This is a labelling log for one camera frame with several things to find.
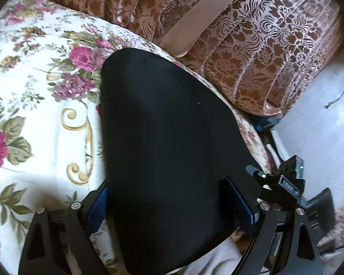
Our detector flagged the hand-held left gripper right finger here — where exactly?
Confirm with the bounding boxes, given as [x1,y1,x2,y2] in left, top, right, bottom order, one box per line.
[222,175,324,275]

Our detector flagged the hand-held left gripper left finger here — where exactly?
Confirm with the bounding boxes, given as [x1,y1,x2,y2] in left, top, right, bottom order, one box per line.
[17,178,109,275]

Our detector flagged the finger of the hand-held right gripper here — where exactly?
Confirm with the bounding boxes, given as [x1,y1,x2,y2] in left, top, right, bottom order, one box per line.
[245,164,279,188]

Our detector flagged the black pants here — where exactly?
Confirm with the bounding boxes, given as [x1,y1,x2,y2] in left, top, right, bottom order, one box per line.
[99,48,263,275]

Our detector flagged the blue object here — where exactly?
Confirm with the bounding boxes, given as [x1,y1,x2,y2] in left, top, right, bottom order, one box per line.
[256,116,283,131]

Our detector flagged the white floral bedsheet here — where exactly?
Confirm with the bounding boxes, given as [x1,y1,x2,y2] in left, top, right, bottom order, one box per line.
[0,0,272,275]

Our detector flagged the beige satin cloth strip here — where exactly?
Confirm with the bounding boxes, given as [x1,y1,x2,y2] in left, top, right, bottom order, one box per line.
[160,0,265,58]

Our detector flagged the thin grey cable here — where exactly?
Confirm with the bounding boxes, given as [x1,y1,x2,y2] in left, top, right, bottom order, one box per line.
[325,84,344,110]

